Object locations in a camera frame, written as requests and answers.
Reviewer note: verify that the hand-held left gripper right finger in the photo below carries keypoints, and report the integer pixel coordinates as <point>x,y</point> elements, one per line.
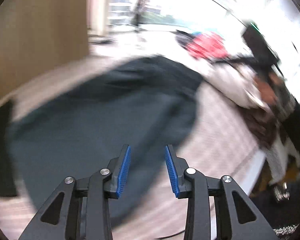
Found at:
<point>171,172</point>

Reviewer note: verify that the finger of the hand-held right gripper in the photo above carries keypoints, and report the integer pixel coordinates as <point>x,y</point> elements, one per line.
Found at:
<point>240,60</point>

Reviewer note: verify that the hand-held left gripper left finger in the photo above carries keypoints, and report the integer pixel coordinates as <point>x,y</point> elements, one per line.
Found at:
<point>123,172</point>

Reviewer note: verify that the beige garment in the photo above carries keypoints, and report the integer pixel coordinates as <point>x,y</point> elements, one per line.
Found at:
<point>230,80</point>

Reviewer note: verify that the dark teal garment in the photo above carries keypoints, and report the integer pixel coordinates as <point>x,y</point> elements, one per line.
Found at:
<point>90,117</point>

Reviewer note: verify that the person's right hand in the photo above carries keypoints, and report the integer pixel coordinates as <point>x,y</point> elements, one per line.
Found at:
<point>266,92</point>

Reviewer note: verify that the pink red cloth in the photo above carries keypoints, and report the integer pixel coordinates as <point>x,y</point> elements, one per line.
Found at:
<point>207,46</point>

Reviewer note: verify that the grey cloth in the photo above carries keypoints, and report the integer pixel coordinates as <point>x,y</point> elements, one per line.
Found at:
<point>182,36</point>

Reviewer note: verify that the brown white patterned cloth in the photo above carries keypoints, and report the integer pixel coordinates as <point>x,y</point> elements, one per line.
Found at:
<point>277,155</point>

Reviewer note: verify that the light oak board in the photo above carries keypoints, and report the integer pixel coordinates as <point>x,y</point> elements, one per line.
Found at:
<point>40,30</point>

